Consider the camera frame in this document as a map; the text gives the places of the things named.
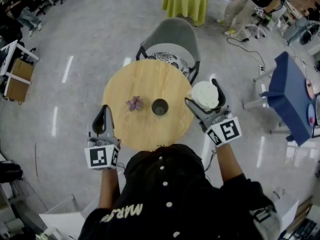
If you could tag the person's left forearm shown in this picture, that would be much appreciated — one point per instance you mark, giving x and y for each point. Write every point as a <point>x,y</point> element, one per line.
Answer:
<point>107,189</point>

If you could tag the white round lid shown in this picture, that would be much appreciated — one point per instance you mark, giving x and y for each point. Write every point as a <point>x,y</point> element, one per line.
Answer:
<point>205,94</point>

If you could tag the black keyboard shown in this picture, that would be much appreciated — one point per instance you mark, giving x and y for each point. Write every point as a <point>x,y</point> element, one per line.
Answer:
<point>305,230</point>

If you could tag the round brown plate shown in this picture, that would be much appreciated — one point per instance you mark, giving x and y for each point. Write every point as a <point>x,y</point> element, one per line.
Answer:
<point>310,87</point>

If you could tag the white frame desk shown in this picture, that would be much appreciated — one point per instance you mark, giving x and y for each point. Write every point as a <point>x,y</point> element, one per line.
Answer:
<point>25,52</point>

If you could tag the white power strip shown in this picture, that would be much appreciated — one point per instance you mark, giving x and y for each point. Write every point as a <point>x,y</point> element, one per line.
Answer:
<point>262,69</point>

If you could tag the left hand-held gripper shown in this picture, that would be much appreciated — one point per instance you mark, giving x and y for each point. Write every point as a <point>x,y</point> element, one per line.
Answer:
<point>101,156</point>

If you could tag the blue cloth covered table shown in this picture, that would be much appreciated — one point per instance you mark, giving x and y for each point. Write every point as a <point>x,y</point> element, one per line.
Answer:
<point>287,91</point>

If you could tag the white office chair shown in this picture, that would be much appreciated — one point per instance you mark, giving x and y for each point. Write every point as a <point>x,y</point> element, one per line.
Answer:
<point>257,30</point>

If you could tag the cardboard box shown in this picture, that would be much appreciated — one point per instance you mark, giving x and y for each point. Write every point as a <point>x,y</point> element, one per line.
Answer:
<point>20,79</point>

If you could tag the black-and-white patterned cushion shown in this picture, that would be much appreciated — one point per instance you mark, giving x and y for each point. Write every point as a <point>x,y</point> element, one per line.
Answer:
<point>170,57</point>

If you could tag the person's right forearm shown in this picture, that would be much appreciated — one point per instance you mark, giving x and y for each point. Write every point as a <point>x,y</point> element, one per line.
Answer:
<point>228,164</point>

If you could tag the green cloth covered table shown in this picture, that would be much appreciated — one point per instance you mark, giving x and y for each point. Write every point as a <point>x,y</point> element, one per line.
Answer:
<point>185,1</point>

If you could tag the person's grey shoe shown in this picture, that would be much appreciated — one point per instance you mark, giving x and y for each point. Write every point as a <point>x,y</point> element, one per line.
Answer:
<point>266,221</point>

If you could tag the black bag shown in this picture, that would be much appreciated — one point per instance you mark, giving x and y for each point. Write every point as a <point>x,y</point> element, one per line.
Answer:
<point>10,172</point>

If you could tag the person's black shirt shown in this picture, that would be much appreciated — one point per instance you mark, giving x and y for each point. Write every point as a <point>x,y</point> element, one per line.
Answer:
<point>175,184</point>

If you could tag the dark cup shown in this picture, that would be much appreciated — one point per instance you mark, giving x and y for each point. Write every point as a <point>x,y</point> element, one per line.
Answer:
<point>160,107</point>

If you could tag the purple artificial flower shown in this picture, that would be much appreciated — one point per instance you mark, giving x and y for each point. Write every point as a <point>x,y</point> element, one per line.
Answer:
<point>135,104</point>

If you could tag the grey shell chair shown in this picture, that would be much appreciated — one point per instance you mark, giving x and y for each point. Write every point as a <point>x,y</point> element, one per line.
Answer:
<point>172,31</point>

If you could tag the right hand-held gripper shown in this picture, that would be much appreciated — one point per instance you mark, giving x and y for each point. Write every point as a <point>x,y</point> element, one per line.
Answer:
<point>223,130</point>

